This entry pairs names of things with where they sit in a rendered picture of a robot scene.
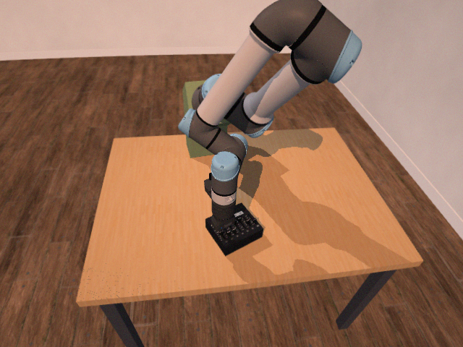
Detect black lighting desk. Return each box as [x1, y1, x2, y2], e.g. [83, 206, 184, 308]
[205, 203, 263, 256]

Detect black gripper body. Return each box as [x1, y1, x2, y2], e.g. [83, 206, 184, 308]
[204, 173, 237, 231]

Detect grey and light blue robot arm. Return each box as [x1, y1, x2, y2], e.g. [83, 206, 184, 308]
[178, 0, 362, 197]

